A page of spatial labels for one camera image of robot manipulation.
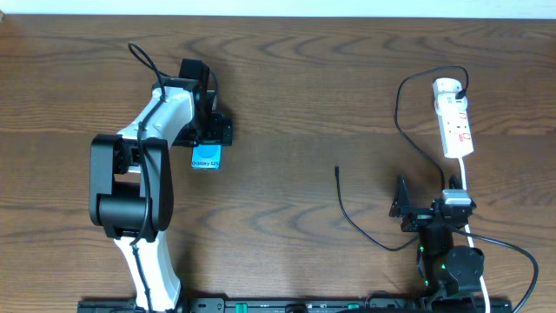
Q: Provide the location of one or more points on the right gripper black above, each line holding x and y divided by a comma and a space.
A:
401, 207

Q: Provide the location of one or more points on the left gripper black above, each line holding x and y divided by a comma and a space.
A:
217, 136

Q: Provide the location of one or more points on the Samsung Galaxy smartphone teal screen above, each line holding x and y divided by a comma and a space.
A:
206, 157

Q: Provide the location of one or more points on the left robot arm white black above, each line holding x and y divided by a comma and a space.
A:
131, 194

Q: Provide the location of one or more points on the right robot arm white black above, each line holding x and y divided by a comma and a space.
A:
450, 271

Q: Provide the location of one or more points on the white USB charger plug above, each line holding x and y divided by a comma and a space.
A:
445, 85

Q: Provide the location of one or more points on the white power strip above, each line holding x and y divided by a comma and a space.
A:
455, 131

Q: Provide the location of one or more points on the black mounting rail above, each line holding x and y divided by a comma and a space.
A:
374, 304

